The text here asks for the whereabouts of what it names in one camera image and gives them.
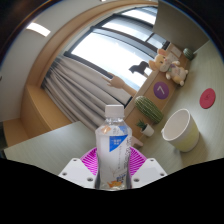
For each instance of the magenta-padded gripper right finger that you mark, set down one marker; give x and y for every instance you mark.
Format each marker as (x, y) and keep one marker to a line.
(150, 171)

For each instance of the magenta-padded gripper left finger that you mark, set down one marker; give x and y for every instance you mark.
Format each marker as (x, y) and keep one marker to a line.
(75, 171)

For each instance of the clear plastic water bottle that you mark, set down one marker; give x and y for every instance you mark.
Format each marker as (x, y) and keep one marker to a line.
(113, 156)

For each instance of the grey-green desk divider panel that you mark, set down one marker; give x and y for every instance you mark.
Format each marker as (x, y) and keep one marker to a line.
(50, 146)
(180, 26)

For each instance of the small plant in white pot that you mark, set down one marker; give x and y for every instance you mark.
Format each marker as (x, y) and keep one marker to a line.
(148, 130)

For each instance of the white and yellow cup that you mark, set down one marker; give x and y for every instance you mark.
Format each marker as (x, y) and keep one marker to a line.
(185, 136)

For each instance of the tall green cactus ornament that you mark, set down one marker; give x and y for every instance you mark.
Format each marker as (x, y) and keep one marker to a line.
(149, 110)

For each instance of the grey curtain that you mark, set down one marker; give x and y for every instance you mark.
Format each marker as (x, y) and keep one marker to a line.
(80, 93)

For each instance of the round purple number sign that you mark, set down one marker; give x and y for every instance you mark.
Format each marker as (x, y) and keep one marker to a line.
(161, 90)

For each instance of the flat round red coaster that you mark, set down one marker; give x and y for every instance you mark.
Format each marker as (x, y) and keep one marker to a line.
(207, 98)

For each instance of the black horse figure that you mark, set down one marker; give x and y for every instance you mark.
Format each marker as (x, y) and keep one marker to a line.
(140, 68)

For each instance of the plush mouse toy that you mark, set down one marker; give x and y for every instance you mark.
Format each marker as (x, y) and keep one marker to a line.
(170, 66)

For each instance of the small round green cactus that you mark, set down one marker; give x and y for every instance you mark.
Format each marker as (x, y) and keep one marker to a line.
(188, 53)

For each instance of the ceiling lights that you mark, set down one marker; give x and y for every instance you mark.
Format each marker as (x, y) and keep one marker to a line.
(38, 29)

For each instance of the window with dark frame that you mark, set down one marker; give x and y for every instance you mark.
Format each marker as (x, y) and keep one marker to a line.
(110, 46)

